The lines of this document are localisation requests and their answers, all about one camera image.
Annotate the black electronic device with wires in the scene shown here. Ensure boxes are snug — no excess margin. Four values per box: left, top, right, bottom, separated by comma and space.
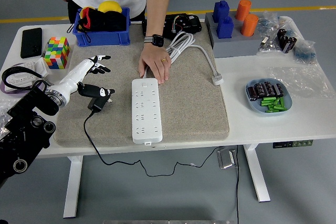
141, 13, 203, 38

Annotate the purple tray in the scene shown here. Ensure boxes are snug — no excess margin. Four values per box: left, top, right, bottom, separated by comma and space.
0, 62, 48, 95

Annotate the person's left hand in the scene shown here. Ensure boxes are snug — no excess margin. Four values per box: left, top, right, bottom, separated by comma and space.
138, 42, 172, 85

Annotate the bag of black capacitors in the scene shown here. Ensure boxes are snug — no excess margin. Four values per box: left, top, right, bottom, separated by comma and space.
277, 27, 299, 55

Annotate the black smartphone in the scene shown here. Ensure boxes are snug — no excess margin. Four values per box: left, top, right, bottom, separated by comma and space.
20, 27, 43, 59

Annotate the black drawstring pouch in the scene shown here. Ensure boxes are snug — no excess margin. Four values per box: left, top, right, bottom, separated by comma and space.
67, 9, 128, 43

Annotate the grey-brown mat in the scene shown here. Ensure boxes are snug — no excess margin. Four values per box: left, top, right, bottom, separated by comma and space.
54, 22, 230, 148

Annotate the black power adapter plug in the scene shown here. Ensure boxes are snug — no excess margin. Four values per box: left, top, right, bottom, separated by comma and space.
87, 93, 113, 113

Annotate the blue plastic bin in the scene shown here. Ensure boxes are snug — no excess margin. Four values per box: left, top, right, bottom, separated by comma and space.
72, 7, 131, 47

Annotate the blue square block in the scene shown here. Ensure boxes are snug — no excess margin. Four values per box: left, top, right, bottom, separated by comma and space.
216, 16, 234, 39
212, 0, 230, 24

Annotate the black capacitor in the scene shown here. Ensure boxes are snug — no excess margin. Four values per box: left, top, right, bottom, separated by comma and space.
254, 82, 265, 97
262, 82, 275, 96
248, 87, 259, 101
272, 83, 285, 98

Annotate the bag of silver parts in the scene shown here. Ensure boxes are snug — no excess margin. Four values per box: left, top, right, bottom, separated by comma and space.
256, 36, 282, 57

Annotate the bag of blue parts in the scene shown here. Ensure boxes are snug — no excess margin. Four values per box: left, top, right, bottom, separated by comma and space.
258, 10, 293, 36

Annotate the grey block holder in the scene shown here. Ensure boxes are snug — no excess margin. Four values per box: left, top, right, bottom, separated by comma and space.
204, 11, 266, 59

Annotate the black desk control panel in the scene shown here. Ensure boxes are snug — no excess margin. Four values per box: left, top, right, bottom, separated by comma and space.
272, 139, 314, 149

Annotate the bag of blue resistors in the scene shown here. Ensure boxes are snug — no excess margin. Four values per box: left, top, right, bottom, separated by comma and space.
292, 39, 318, 65

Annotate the multicoloured puzzle cube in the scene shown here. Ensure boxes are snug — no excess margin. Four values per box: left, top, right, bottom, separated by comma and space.
44, 36, 71, 70

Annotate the yellow ball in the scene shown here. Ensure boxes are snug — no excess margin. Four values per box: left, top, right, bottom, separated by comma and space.
98, 0, 123, 14

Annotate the black wristwatch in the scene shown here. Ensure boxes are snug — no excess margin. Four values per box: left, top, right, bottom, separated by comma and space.
143, 34, 165, 48

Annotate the white power strip plug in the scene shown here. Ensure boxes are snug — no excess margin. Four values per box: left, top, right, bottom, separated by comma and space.
211, 73, 224, 86

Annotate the black floor cable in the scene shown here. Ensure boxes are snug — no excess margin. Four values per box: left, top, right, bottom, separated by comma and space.
235, 145, 240, 224

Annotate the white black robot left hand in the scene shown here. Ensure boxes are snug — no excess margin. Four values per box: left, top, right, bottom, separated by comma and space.
51, 55, 116, 104

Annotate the white wall socket panel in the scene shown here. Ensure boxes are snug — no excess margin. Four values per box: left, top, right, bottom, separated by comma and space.
5, 61, 36, 89

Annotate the metal floor socket box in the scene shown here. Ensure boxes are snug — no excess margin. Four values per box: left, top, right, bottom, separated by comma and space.
216, 148, 238, 169

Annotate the light blue plate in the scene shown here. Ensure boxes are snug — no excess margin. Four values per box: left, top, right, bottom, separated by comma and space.
245, 78, 293, 117

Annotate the orange cylinder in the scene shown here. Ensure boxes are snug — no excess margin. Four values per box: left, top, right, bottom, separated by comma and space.
240, 14, 259, 37
235, 0, 253, 22

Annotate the empty clear plastic bag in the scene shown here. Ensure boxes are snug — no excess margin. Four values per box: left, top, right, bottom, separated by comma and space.
266, 65, 335, 99

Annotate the white wall switch panel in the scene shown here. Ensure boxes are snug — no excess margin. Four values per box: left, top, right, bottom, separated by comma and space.
34, 58, 50, 78

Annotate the white power strip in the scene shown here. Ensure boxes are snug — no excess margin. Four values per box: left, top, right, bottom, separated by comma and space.
131, 78, 163, 146

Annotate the thin black adapter cord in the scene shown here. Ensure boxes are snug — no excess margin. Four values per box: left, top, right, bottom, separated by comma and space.
83, 110, 229, 177

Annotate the white coiled power strip cable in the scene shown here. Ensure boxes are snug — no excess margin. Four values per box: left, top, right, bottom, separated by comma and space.
143, 31, 218, 79

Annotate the white table leg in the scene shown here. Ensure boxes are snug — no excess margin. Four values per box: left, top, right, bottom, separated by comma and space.
62, 155, 84, 219
243, 144, 271, 203

